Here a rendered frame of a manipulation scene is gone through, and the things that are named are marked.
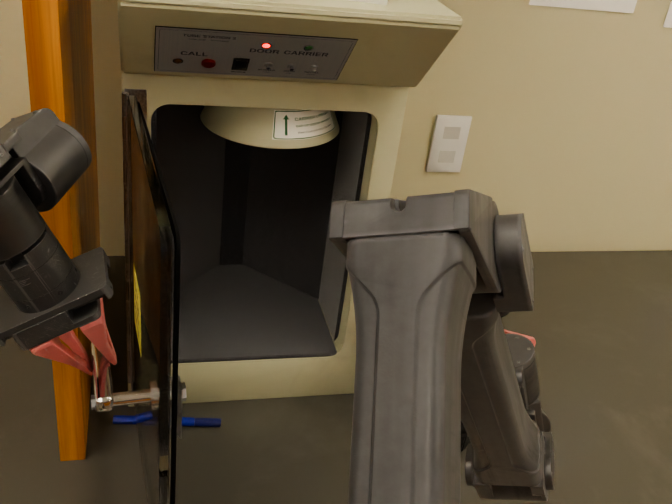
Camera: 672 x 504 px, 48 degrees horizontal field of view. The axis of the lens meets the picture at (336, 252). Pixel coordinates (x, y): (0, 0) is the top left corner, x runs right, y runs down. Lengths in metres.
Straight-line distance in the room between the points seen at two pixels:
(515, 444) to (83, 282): 0.39
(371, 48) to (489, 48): 0.65
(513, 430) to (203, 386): 0.52
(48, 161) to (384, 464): 0.41
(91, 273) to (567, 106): 1.06
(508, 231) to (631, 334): 0.98
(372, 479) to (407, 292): 0.09
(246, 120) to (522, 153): 0.75
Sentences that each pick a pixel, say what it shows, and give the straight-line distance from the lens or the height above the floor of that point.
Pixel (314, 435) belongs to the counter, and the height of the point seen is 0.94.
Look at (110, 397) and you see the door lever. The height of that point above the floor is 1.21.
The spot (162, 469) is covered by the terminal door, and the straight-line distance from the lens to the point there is 0.69.
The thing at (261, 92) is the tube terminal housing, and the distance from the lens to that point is 0.85.
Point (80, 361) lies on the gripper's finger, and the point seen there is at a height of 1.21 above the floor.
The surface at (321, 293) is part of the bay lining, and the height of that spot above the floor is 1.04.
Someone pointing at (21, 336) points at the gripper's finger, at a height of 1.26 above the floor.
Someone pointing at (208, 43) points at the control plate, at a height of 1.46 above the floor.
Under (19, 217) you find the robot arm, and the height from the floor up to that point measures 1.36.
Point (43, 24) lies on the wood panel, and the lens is 0.74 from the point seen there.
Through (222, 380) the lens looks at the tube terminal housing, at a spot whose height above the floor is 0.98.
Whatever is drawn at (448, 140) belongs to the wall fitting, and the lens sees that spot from 1.43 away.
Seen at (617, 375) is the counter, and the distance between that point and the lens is 1.31.
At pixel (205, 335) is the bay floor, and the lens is 1.07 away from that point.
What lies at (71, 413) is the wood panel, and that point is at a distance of 0.96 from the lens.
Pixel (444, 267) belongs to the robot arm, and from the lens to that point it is 0.38.
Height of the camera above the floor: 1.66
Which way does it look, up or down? 30 degrees down
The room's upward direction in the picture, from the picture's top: 8 degrees clockwise
